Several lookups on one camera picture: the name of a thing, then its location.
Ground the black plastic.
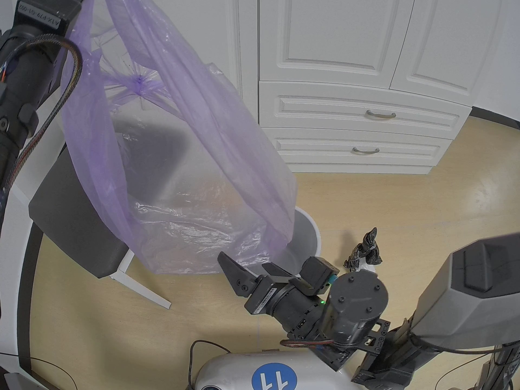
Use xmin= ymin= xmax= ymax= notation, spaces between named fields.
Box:
xmin=343 ymin=227 xmax=383 ymax=270

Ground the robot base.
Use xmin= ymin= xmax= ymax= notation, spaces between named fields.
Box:
xmin=196 ymin=351 xmax=362 ymax=390

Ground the white wardrobe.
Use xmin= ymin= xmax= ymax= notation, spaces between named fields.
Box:
xmin=87 ymin=0 xmax=504 ymax=176

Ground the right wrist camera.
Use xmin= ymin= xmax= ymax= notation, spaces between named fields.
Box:
xmin=290 ymin=255 xmax=340 ymax=297

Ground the white trash bin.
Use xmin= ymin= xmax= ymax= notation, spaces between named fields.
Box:
xmin=280 ymin=206 xmax=321 ymax=278

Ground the purple plastic bag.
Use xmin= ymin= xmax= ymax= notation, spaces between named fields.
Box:
xmin=57 ymin=0 xmax=298 ymax=275

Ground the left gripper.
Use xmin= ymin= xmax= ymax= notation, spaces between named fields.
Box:
xmin=0 ymin=0 xmax=95 ymax=117

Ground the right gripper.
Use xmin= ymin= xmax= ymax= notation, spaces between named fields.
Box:
xmin=218 ymin=251 xmax=330 ymax=339

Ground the white chair dark grey seat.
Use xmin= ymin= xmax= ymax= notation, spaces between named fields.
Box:
xmin=8 ymin=114 xmax=189 ymax=310

